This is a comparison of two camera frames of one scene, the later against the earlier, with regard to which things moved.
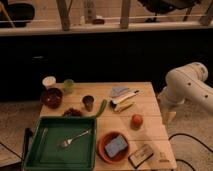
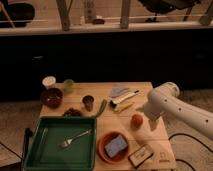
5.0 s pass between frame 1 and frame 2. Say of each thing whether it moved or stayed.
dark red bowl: stayed
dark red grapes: stayed
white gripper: moved
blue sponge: stayed
